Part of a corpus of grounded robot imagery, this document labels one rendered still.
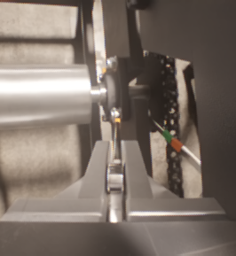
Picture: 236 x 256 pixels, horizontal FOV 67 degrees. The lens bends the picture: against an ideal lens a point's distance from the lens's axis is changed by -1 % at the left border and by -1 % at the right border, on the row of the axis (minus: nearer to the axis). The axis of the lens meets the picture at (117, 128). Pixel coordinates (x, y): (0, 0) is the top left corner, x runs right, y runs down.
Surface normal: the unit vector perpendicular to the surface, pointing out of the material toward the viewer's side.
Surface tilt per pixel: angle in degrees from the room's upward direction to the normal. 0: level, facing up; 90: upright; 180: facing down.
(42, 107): 31
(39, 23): 0
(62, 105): 25
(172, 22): 90
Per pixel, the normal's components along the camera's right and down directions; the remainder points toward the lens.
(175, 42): -0.97, 0.07
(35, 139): 0.24, -0.01
